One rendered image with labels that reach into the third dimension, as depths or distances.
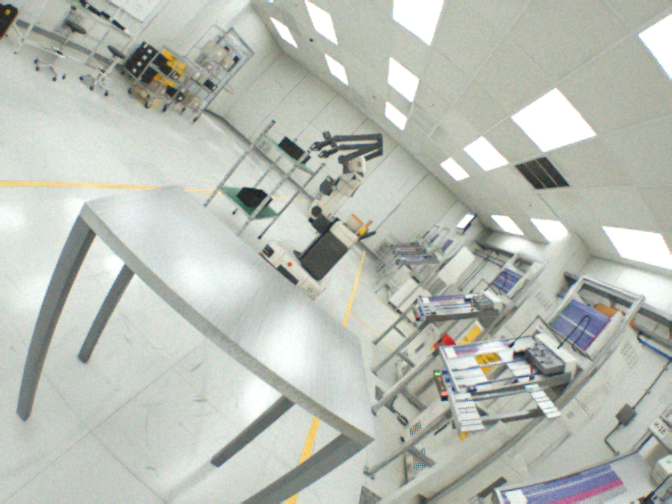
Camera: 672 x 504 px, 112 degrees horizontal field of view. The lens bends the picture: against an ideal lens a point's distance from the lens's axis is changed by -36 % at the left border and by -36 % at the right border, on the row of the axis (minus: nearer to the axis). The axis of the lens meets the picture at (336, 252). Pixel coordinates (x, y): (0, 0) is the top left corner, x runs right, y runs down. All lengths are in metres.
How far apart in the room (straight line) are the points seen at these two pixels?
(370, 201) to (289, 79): 4.61
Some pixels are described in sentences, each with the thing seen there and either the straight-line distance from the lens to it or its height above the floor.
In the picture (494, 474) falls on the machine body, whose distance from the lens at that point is 2.45.
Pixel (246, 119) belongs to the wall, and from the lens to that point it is 11.57.
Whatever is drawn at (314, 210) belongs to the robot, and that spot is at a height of 0.72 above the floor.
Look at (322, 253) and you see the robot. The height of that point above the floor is 0.51.
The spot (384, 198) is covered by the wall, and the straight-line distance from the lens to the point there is 10.48.
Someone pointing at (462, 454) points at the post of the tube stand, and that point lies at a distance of 1.79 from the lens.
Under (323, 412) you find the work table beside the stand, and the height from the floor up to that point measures 0.79.
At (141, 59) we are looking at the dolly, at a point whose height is 0.46.
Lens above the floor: 1.11
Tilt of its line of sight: 9 degrees down
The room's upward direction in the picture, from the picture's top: 43 degrees clockwise
